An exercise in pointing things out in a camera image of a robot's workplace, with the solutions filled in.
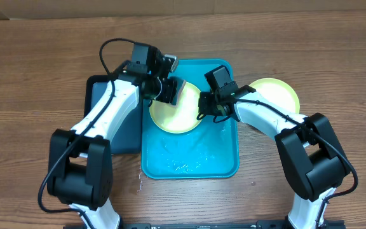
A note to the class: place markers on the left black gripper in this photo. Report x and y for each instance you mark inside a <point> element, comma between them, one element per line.
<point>170,84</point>

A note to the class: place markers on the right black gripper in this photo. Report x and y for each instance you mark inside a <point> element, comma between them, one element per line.
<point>205,104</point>

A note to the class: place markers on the yellow-green plate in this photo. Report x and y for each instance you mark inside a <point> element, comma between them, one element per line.
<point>278,92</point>
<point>180,118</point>

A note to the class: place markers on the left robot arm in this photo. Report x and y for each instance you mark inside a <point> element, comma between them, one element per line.
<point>80,165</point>

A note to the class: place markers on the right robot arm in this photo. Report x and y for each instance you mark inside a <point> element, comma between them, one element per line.
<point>312,158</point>

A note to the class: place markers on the teal plastic tray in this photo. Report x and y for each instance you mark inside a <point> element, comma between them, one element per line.
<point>210,150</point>

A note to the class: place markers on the black water tray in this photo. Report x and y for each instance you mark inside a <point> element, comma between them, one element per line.
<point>128,138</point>

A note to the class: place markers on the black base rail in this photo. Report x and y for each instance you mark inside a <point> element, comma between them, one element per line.
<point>260,224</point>

